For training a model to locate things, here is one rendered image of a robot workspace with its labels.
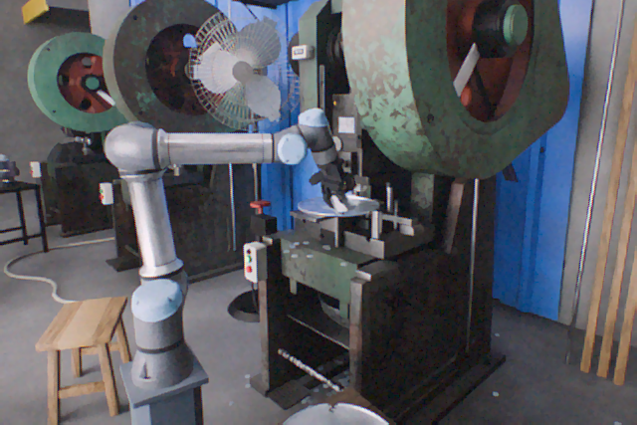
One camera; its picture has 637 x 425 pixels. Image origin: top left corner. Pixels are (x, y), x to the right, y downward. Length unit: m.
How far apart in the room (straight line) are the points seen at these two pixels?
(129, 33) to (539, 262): 2.43
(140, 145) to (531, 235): 2.01
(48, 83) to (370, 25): 3.41
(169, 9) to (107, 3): 3.82
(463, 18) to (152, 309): 1.09
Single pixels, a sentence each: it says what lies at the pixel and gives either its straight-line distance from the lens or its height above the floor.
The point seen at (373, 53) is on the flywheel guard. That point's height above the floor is 1.25.
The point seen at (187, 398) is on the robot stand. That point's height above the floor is 0.40.
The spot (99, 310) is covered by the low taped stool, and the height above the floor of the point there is 0.33.
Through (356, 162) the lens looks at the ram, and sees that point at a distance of 1.50.
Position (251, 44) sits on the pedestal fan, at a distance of 2.21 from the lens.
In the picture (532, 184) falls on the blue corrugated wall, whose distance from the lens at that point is 2.47.
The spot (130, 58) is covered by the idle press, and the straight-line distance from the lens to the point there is 2.54.
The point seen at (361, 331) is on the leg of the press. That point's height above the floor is 0.47.
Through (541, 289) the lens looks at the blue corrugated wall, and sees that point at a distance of 2.62.
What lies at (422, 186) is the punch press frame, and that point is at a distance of 1.66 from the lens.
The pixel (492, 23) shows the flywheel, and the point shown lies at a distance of 1.26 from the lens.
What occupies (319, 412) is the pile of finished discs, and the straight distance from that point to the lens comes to 1.21.
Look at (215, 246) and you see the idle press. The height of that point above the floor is 0.19.
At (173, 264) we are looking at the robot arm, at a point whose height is 0.70.
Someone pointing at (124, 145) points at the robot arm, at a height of 1.05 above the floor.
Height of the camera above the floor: 1.14
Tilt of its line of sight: 11 degrees down
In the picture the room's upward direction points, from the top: 1 degrees counter-clockwise
